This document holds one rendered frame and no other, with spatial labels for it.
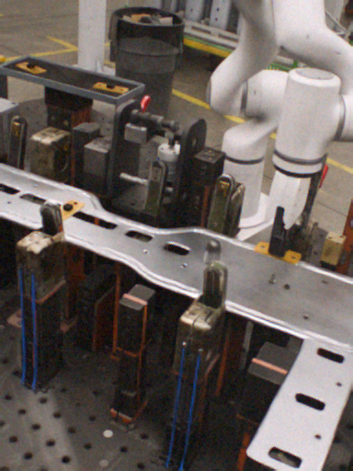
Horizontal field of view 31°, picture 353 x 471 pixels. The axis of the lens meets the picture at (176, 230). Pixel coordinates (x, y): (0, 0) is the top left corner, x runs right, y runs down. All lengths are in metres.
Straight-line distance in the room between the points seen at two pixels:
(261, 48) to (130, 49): 2.80
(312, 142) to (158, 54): 3.27
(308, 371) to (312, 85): 0.45
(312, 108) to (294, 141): 0.06
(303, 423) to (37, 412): 0.59
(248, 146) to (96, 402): 0.77
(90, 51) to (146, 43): 1.23
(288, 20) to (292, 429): 0.65
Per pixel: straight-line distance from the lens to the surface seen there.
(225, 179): 1.36
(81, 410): 1.36
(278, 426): 0.97
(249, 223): 1.82
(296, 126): 1.05
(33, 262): 1.21
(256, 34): 1.51
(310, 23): 1.14
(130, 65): 4.34
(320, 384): 1.05
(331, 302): 1.23
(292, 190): 1.09
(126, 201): 1.52
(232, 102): 1.66
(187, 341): 1.06
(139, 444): 1.31
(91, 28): 5.36
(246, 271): 1.26
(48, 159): 1.54
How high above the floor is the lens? 1.70
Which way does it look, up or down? 31 degrees down
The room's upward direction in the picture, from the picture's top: 6 degrees clockwise
